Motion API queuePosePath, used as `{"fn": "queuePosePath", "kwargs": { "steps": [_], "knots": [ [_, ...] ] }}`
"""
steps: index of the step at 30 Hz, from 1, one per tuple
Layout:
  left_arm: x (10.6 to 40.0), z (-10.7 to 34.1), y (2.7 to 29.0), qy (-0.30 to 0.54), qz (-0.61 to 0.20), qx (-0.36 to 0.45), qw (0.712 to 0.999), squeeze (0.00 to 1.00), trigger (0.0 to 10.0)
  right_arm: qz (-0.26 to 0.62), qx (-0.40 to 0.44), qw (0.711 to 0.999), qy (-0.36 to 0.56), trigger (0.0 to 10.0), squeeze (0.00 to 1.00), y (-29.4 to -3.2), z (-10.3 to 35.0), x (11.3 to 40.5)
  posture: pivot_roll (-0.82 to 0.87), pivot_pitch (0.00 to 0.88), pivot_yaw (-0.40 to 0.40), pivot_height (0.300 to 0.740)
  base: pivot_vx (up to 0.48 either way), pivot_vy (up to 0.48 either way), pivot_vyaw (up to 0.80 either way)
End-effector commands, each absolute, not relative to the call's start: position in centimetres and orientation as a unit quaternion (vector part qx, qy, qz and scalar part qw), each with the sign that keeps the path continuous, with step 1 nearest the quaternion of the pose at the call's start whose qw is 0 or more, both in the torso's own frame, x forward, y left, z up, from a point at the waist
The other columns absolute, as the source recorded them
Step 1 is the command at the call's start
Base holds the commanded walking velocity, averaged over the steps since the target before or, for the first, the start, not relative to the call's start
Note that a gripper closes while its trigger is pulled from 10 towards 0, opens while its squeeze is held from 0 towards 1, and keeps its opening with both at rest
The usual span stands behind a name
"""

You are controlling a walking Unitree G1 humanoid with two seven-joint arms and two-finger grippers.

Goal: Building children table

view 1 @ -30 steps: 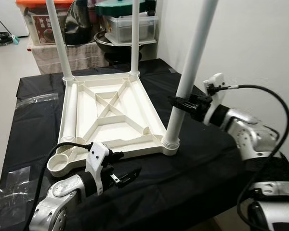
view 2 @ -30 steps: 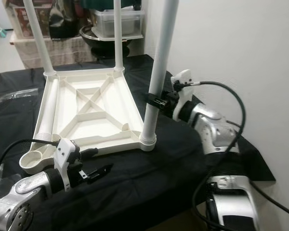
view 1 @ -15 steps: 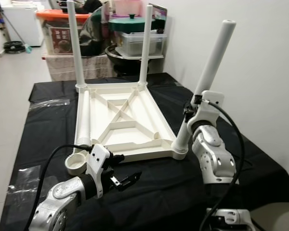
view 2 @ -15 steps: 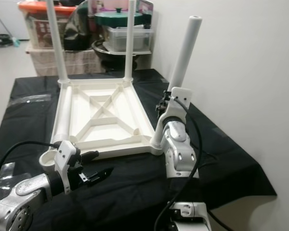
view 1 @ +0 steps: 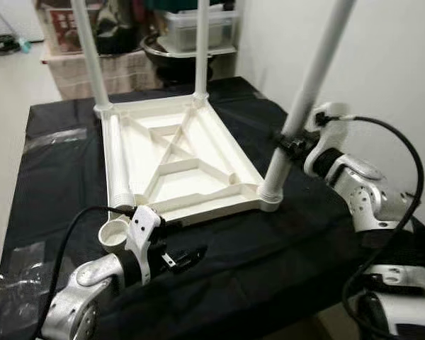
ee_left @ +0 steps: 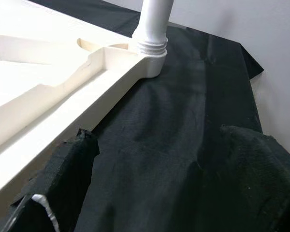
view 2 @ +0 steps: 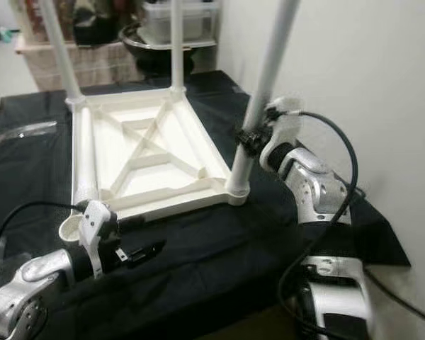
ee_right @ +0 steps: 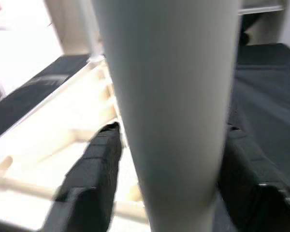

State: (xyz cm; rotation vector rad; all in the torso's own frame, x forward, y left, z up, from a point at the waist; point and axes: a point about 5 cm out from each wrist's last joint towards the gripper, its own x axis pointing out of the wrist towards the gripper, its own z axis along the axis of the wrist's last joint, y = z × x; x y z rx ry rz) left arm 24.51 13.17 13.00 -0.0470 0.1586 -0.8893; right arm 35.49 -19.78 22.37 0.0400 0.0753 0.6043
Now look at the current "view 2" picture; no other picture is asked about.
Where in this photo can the black wok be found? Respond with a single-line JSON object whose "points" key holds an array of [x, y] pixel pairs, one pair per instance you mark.
{"points": [[152, 57]]}

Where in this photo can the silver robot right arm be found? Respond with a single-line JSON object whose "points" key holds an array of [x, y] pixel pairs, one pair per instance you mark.
{"points": [[319, 191]]}

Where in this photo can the clear plastic storage bin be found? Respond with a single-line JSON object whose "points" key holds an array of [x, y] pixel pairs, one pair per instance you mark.
{"points": [[198, 21]]}

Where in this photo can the white plastic children table top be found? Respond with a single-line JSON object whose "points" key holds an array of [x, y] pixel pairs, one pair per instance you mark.
{"points": [[156, 134]]}

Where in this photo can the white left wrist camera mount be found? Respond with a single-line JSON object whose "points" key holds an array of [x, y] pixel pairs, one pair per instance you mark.
{"points": [[95, 227]]}

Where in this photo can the black tablecloth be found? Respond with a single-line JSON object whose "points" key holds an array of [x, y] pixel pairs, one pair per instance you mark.
{"points": [[205, 269]]}

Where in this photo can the patterned cloth covered table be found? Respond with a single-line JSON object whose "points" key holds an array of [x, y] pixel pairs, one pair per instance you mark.
{"points": [[42, 67]]}

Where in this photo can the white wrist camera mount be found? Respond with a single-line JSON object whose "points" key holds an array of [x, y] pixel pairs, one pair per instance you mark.
{"points": [[283, 120], [95, 227]]}

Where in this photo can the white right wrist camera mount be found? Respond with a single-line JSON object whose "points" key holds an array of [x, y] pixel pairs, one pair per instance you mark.
{"points": [[283, 120]]}

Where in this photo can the clear tape strip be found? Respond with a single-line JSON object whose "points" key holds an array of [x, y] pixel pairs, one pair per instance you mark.
{"points": [[21, 132]]}

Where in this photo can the orange lid storage box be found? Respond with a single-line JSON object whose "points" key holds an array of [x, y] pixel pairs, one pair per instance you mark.
{"points": [[28, 20]]}

